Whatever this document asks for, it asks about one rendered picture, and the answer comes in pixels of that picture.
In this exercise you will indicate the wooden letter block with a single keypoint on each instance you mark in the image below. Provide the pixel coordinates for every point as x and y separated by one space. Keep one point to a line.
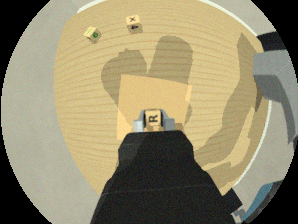
153 117
92 33
133 23

